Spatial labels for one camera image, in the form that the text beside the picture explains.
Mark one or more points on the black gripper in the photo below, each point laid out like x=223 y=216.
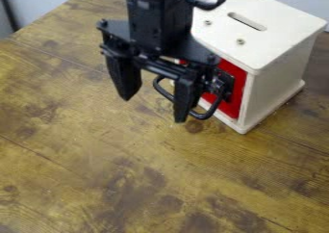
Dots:
x=136 y=43

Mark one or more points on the black metal drawer handle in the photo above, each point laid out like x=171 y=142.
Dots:
x=191 y=85

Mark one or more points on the red wooden drawer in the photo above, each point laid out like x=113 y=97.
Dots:
x=232 y=77

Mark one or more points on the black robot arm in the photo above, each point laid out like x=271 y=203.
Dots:
x=152 y=41

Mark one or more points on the white wooden box cabinet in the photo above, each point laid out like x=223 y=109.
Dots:
x=263 y=39

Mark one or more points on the dark pole at left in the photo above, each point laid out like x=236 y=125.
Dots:
x=9 y=15

